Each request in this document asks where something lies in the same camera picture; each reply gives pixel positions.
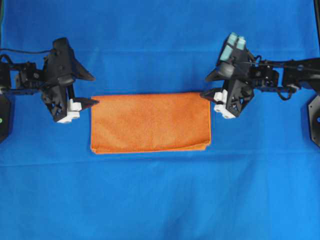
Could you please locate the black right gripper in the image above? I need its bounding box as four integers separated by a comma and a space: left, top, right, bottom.
200, 61, 254, 119

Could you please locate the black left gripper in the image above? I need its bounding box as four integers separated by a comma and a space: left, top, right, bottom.
41, 53, 99, 123

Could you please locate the orange towel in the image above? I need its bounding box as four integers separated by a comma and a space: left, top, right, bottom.
90, 92, 212, 155

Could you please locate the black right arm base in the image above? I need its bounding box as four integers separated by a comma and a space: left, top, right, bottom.
307, 95, 320, 147

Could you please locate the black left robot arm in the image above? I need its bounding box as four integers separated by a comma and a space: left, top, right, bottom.
0, 53, 99, 124

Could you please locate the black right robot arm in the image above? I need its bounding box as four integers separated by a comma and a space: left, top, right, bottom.
200, 56, 320, 119

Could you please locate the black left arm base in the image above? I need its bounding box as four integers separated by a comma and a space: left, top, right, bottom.
0, 94, 11, 143

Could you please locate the blue table cloth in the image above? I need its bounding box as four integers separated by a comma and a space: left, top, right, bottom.
0, 0, 320, 240

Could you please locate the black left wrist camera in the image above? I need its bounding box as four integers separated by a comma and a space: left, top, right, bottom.
53, 37, 74, 66

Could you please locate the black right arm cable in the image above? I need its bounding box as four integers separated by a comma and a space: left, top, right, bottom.
246, 56, 305, 70

